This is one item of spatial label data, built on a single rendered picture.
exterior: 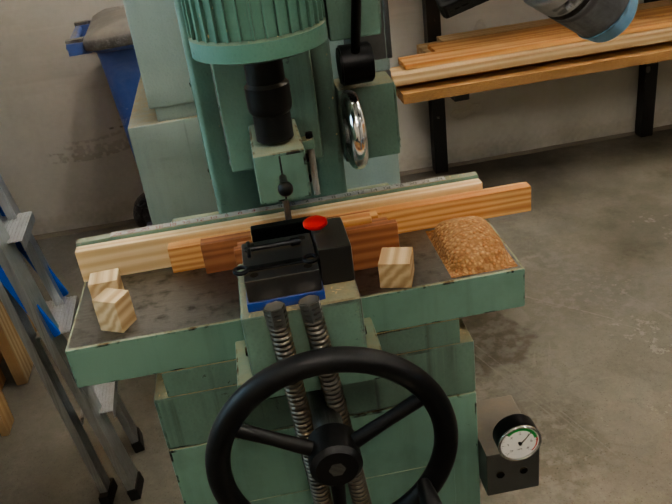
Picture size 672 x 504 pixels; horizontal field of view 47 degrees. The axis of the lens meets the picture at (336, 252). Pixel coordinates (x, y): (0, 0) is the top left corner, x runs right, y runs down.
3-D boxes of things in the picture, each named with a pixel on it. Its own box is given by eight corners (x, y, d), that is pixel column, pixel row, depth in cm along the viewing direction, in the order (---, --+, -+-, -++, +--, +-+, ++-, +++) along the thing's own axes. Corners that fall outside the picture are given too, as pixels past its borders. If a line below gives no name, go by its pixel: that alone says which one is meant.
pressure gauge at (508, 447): (499, 475, 108) (498, 431, 104) (490, 456, 112) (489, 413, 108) (542, 466, 109) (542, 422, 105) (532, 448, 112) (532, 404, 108)
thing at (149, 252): (83, 282, 112) (74, 252, 109) (85, 275, 113) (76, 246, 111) (483, 212, 116) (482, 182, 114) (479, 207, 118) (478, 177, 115)
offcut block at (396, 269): (411, 288, 100) (409, 263, 98) (380, 288, 100) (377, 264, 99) (414, 270, 104) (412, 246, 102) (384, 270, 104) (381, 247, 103)
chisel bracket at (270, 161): (262, 216, 104) (252, 157, 100) (257, 177, 117) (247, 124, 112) (316, 206, 105) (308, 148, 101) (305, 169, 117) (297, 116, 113)
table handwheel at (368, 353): (167, 535, 86) (266, 329, 75) (174, 419, 104) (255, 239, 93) (393, 581, 95) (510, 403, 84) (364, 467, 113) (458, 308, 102)
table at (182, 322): (62, 439, 91) (47, 399, 88) (95, 305, 117) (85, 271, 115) (555, 346, 95) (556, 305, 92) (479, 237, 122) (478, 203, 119)
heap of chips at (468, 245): (451, 278, 101) (450, 253, 99) (425, 231, 113) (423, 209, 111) (518, 266, 101) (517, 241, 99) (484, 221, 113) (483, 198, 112)
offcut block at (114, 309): (123, 333, 98) (114, 303, 96) (100, 330, 100) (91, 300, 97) (137, 319, 101) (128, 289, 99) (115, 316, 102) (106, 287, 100)
